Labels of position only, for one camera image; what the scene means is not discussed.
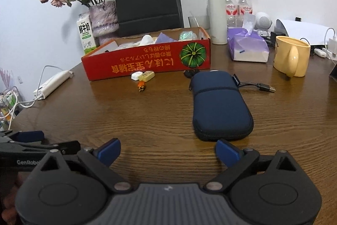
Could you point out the pink wall sticker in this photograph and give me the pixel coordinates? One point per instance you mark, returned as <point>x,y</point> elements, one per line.
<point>5,77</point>

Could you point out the purple glass vase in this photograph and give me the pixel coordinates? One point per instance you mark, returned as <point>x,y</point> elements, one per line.
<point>104,19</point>

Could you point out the yellow mug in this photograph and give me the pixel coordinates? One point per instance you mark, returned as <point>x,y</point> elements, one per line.
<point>287,56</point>

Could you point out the white charger plug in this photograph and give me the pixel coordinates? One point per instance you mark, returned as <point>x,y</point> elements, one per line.
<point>332,47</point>

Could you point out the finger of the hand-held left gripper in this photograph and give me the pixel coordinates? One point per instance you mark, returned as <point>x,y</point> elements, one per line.
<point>29,136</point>
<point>69,146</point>

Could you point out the white thermos bottle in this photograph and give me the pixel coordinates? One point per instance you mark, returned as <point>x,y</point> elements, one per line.
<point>217,16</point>

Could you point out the white green milk carton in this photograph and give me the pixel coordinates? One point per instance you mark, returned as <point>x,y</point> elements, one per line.
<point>86,35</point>

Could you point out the red cardboard box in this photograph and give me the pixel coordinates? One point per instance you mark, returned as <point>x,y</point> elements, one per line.
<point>147,63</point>

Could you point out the white earbud case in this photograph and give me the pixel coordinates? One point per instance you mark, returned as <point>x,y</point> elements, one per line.
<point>320,53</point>

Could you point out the iridescent plastic bag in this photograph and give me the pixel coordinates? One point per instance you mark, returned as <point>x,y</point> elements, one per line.
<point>187,35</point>

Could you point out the white power strip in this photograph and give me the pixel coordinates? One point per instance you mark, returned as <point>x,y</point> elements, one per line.
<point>52,84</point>

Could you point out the clear water bottle red label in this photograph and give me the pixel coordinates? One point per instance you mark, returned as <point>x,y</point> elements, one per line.
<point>231,8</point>
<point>244,5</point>

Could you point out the person's left hand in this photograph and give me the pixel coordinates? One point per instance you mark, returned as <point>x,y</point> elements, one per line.
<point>9,204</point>

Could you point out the navy zip pouch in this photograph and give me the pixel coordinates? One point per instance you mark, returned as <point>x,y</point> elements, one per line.
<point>221,109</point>

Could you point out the white curved device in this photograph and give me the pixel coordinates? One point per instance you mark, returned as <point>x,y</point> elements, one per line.
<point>302,32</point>

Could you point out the purple tissue pack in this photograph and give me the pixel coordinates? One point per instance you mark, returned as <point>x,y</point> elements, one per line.
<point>247,47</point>

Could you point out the white plush toy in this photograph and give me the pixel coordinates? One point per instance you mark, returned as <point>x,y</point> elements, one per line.
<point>147,40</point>

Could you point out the clear organizer with small items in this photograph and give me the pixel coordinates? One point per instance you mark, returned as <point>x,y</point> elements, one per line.
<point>8,106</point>

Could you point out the small white case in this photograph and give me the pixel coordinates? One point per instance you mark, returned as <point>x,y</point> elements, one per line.
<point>136,75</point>

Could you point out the wooden desktop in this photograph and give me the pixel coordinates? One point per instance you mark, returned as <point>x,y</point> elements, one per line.
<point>147,119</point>

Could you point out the white wall socket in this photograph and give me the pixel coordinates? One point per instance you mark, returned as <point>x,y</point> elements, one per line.
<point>19,79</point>

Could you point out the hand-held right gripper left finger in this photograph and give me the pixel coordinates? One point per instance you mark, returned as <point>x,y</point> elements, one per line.
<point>109,151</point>

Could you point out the small orange figurine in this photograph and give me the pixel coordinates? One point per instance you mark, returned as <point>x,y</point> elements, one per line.
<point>141,86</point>

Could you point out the dark flat object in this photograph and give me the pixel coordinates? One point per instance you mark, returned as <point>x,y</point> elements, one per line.
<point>333,71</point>

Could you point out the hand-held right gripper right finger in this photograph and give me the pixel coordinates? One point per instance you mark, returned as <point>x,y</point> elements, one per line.
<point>226,153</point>

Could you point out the white round speaker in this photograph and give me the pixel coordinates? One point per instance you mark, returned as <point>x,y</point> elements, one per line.
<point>263,20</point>

